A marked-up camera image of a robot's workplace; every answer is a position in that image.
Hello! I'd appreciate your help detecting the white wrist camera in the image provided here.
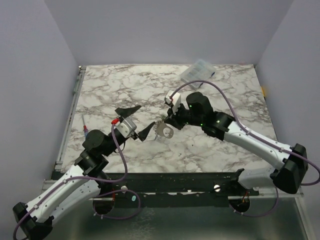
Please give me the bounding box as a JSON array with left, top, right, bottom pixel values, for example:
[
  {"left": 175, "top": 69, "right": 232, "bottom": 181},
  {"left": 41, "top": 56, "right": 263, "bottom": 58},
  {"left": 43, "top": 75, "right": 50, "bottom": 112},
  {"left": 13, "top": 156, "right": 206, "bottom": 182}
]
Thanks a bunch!
[
  {"left": 164, "top": 90, "right": 181, "bottom": 114},
  {"left": 116, "top": 117, "right": 137, "bottom": 138}
]

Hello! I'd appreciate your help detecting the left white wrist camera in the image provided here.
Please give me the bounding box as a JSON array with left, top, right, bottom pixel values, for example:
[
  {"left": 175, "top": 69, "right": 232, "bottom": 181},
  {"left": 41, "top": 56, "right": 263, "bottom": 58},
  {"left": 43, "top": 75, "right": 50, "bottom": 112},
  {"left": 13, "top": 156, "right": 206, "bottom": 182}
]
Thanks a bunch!
[{"left": 116, "top": 117, "right": 137, "bottom": 138}]

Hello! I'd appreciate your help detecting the red blue screwdriver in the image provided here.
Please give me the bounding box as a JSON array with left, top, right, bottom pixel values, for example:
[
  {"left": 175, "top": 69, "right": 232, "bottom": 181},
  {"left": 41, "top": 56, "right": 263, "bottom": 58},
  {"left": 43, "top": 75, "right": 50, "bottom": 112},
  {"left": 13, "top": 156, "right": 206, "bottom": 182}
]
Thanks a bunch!
[{"left": 81, "top": 115, "right": 89, "bottom": 138}]

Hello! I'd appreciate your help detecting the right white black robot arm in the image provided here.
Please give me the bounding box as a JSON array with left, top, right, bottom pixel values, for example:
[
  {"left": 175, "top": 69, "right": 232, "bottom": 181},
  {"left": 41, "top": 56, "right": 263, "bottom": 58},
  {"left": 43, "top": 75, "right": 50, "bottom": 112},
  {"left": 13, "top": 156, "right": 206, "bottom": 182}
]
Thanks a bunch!
[{"left": 164, "top": 90, "right": 308, "bottom": 196}]

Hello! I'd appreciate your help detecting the aluminium side rail left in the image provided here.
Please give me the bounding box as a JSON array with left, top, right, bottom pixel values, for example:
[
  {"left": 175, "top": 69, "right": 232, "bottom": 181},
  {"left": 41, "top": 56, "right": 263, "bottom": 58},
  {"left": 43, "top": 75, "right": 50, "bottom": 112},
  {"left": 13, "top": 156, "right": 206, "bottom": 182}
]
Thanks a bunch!
[{"left": 48, "top": 65, "right": 87, "bottom": 180}]

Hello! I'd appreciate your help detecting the clear plastic organizer box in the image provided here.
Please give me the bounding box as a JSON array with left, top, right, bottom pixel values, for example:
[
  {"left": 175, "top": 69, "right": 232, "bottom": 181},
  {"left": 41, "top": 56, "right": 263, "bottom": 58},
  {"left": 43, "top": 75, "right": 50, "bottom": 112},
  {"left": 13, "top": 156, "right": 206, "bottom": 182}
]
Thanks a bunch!
[{"left": 180, "top": 59, "right": 216, "bottom": 83}]

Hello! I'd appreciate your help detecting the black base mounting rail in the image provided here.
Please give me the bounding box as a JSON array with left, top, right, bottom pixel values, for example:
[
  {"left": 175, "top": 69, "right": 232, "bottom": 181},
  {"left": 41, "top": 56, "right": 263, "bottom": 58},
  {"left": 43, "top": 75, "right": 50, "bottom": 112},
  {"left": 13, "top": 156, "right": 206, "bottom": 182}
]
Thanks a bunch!
[{"left": 82, "top": 172, "right": 261, "bottom": 208}]

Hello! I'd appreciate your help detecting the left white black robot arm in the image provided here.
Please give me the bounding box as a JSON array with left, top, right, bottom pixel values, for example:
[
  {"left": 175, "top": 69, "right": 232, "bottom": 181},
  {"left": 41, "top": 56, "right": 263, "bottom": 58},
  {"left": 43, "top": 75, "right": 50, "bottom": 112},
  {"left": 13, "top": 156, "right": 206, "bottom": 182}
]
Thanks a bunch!
[{"left": 12, "top": 105, "right": 154, "bottom": 240}]

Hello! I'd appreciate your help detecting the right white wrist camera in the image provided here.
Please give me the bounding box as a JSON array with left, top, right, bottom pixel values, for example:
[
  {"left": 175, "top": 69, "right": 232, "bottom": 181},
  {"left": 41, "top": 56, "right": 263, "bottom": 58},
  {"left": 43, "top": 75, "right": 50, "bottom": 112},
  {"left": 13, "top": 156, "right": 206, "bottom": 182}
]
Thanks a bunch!
[{"left": 164, "top": 90, "right": 181, "bottom": 114}]

